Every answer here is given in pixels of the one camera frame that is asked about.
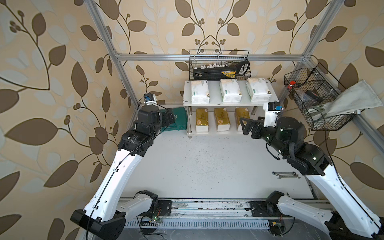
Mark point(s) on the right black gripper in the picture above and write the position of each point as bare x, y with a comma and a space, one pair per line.
259, 125

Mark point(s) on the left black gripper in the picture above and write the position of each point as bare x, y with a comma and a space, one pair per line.
165, 115

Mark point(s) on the gold tissue pack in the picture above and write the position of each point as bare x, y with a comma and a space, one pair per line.
222, 119
202, 120
241, 113

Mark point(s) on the white tissue pack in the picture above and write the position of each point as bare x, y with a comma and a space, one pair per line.
230, 91
259, 90
200, 92

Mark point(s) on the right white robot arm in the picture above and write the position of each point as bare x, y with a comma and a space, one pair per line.
350, 219

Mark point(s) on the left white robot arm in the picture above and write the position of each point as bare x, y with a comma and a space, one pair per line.
102, 216

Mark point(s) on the white two-tier shelf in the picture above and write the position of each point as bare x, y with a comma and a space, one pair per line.
216, 101

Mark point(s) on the green plastic tool case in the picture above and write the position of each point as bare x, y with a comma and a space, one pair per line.
180, 116

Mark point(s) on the silver wrench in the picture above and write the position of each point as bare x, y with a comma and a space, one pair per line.
281, 175

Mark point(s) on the black yellow tool box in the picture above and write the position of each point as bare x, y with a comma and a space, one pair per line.
235, 70

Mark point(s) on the white cloth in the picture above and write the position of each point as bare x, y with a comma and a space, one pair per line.
358, 97

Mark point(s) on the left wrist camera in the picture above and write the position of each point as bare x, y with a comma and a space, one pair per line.
150, 99

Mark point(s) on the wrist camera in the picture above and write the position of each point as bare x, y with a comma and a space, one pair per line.
272, 112
150, 99

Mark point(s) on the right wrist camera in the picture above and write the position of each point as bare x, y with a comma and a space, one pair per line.
272, 112

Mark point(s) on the back black wire basket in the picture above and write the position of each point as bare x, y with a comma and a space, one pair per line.
217, 57

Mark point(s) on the side black wire basket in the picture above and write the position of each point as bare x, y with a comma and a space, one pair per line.
310, 90

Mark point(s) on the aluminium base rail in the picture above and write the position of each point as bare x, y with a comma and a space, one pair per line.
218, 209

